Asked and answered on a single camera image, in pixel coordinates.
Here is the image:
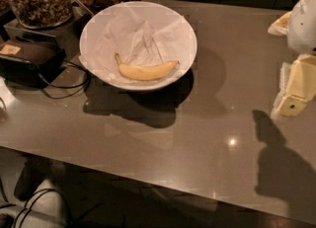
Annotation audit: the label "white bowl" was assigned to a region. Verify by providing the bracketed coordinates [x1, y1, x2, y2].
[78, 0, 198, 92]

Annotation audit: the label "white paper napkin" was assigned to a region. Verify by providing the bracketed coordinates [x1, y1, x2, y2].
[86, 2, 192, 85]

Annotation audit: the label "white chair under table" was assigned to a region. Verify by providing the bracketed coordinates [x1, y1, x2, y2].
[0, 148, 70, 228]

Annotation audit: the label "yellow banana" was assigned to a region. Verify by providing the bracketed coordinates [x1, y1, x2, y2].
[115, 52, 179, 81]

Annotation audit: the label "black device with label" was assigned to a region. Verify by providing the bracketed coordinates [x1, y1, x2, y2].
[0, 39, 66, 88]

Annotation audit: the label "black cables on chair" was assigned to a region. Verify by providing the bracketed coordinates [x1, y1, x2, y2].
[0, 176, 73, 228]

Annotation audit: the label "metal tray under jars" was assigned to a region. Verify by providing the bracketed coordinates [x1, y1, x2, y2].
[4, 7, 91, 59]

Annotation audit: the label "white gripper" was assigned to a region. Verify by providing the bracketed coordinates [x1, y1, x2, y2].
[268, 0, 316, 117]

